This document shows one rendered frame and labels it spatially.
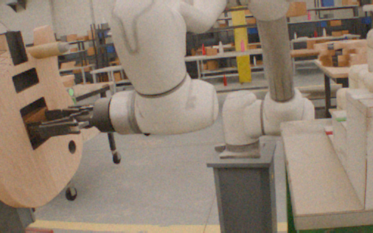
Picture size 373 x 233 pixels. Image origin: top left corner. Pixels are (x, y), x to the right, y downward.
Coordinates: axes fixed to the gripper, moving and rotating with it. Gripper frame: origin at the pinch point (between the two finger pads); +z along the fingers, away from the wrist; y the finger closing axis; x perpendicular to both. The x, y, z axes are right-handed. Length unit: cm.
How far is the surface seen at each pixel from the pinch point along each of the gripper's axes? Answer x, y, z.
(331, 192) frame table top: -16, -9, -61
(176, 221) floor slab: -124, 123, 19
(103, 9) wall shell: 41, 1120, 500
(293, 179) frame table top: -17, -3, -55
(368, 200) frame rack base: -13, -17, -66
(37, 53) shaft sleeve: 15.1, 6.8, 0.3
